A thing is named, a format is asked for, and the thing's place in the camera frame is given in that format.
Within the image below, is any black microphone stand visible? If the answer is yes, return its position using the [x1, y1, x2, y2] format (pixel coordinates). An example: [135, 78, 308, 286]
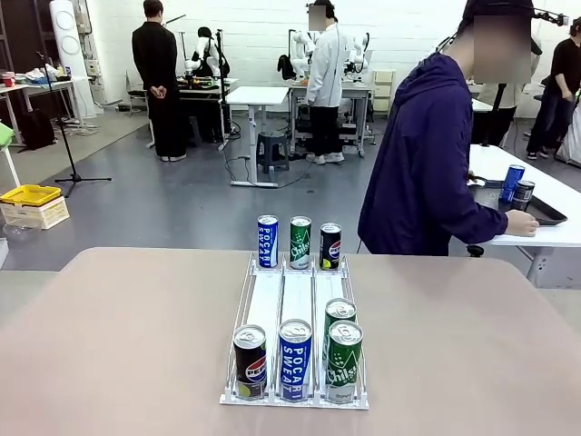
[35, 52, 113, 199]

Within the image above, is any white workbench with robots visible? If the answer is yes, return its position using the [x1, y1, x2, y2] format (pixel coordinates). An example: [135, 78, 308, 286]
[288, 80, 378, 158]

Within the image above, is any white black background robot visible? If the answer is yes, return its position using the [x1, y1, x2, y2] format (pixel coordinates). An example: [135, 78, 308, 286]
[185, 26, 231, 79]

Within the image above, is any person's right hand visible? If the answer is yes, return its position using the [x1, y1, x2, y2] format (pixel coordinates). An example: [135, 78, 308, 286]
[505, 211, 540, 237]

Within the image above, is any man in black suit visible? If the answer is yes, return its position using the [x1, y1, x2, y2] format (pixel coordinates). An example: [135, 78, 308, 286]
[131, 0, 188, 163]

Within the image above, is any black camera tripod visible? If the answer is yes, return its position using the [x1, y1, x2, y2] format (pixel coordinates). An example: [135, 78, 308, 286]
[215, 29, 233, 152]

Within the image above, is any yellow plastic bin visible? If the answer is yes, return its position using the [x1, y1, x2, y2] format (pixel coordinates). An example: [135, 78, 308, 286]
[0, 183, 63, 206]

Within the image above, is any grey plastic stool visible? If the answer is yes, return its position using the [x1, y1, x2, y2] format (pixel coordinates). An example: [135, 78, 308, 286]
[256, 131, 291, 174]

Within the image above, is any green Chilsung cider can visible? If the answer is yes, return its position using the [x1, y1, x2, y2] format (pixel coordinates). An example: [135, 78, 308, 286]
[321, 298, 358, 369]
[325, 320, 364, 404]
[289, 215, 313, 271]

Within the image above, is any black backpack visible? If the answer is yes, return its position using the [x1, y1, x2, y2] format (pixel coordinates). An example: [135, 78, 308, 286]
[277, 54, 296, 82]

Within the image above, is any large white table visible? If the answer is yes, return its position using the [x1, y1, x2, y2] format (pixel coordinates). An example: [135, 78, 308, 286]
[467, 144, 581, 288]

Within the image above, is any white sack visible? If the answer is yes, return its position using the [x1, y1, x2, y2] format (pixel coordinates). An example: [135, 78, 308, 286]
[556, 131, 581, 167]

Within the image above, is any person in beige jacket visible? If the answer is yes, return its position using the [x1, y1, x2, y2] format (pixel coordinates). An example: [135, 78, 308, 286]
[474, 83, 518, 146]

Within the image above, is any blue Pocari Sweat can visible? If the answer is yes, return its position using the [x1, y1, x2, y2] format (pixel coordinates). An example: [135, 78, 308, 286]
[498, 163, 527, 203]
[257, 214, 280, 269]
[278, 319, 313, 403]

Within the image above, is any white plastic crate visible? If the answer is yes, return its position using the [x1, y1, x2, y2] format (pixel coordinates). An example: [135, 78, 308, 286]
[0, 194, 71, 231]

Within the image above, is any white height-adjustable desk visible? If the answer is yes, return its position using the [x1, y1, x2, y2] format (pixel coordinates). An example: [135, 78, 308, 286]
[224, 85, 291, 188]

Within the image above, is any white cluttered side table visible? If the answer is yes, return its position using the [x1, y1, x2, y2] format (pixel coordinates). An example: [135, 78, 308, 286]
[0, 63, 92, 142]

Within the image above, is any white wire can rack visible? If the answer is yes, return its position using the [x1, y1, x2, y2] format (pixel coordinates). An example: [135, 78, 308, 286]
[219, 252, 371, 410]

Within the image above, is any cluttered grey workbench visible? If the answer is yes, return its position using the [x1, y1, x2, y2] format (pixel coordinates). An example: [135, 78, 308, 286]
[179, 76, 240, 146]

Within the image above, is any black Pepsi can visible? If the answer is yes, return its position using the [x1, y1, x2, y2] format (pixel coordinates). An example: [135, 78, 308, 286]
[319, 222, 342, 272]
[232, 324, 268, 401]
[511, 180, 537, 213]

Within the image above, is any person's right forearm purple sleeve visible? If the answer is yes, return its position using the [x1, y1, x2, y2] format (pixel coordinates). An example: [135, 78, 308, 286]
[447, 199, 509, 243]

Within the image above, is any black bag on floor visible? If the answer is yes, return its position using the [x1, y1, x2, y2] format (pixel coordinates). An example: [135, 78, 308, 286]
[20, 108, 58, 151]

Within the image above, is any person in white jacket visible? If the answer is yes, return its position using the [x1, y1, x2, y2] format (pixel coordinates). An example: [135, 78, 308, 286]
[304, 0, 349, 165]

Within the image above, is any white standing air conditioner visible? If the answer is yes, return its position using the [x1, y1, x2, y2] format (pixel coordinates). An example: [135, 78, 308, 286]
[48, 0, 99, 115]

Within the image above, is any clear plastic container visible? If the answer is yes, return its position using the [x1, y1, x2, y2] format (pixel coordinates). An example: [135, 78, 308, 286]
[2, 221, 41, 243]

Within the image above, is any black serving tray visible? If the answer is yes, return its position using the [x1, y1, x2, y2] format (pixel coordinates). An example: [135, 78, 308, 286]
[469, 178, 568, 227]

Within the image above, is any person in black long sleeves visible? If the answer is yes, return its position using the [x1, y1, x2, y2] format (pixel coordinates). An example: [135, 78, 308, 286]
[526, 15, 581, 160]

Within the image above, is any person in purple jacket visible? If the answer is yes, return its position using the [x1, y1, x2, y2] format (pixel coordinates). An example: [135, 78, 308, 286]
[357, 0, 541, 256]

